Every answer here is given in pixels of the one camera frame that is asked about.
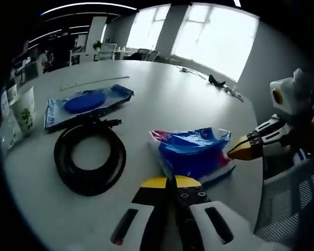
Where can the blue red packet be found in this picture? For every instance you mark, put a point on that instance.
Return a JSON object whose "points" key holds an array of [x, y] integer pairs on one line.
{"points": [[188, 151]]}

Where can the potted plant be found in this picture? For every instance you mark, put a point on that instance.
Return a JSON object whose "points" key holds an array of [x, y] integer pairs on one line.
{"points": [[97, 45]]}

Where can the small black object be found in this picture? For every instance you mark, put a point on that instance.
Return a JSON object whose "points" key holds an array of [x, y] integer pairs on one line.
{"points": [[215, 82]]}

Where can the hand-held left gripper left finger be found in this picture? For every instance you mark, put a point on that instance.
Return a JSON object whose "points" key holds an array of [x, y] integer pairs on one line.
{"points": [[151, 209]]}

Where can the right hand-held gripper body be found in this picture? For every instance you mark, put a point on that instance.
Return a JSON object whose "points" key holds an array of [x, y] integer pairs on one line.
{"points": [[293, 102]]}

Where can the green print paper cup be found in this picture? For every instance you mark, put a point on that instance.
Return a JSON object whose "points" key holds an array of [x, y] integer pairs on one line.
{"points": [[24, 112]]}

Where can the large window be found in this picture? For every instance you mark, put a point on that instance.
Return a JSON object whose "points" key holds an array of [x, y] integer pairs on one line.
{"points": [[146, 28], [214, 39]]}

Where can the blue disc packet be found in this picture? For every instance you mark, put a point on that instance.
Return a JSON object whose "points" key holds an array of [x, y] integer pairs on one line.
{"points": [[83, 104]]}

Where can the curved ceiling light strip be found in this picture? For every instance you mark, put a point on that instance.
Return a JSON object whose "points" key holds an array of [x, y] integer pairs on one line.
{"points": [[81, 6]]}

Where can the crushed clear plastic bottle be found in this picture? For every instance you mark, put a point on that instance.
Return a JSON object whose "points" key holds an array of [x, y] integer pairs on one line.
{"points": [[6, 130]]}

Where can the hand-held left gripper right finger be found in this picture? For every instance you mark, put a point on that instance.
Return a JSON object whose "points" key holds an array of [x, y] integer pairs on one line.
{"points": [[191, 196]]}

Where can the white office chair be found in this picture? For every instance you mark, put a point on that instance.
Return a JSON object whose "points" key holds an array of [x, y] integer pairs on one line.
{"points": [[108, 51]]}

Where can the white pillar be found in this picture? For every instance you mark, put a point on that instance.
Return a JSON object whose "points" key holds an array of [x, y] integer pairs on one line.
{"points": [[96, 36]]}

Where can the dark office chair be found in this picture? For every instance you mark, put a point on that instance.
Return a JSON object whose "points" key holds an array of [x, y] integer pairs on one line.
{"points": [[146, 54]]}

